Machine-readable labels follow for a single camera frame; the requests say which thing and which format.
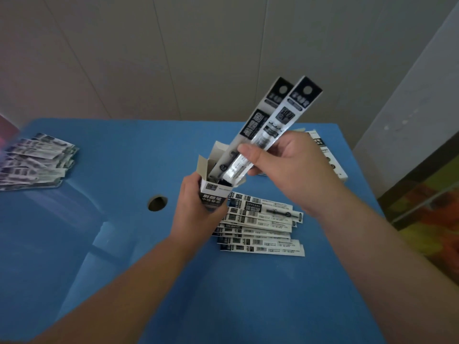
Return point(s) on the person's left hand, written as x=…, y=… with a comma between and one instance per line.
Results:
x=188, y=214

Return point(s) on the person's right hand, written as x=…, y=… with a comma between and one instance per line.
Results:
x=297, y=168

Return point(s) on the person's left thumb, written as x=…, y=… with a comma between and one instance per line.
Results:
x=192, y=188

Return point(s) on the person's right thumb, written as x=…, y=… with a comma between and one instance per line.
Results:
x=256, y=153

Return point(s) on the small white refill box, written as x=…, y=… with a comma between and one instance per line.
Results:
x=213, y=195

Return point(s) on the black-headed pen refill packet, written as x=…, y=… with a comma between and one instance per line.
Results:
x=256, y=119
x=287, y=112

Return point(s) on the person's right forearm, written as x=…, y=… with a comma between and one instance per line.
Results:
x=387, y=268

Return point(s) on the person's left forearm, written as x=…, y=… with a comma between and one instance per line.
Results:
x=118, y=293

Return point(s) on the closed white cardboard box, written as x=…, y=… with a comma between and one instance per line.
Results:
x=331, y=157

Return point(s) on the pile of pen refill packets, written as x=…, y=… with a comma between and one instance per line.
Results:
x=34, y=162
x=260, y=229

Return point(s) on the colourful patterned mat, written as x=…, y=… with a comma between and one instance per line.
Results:
x=426, y=214

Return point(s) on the dark red object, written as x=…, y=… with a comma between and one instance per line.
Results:
x=8, y=130

